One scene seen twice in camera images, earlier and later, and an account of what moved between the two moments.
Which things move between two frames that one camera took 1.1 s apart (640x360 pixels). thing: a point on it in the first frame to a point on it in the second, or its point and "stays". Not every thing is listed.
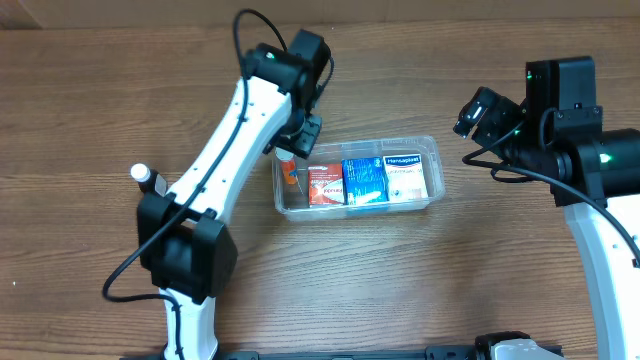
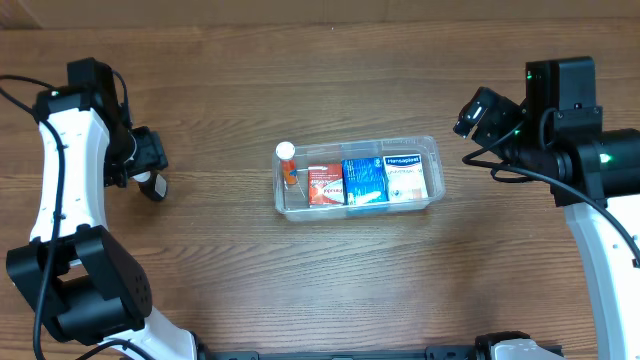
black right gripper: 488,126 stays
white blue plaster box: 404,177 stays
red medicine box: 325,184 stays
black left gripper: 305,136 to 150,152
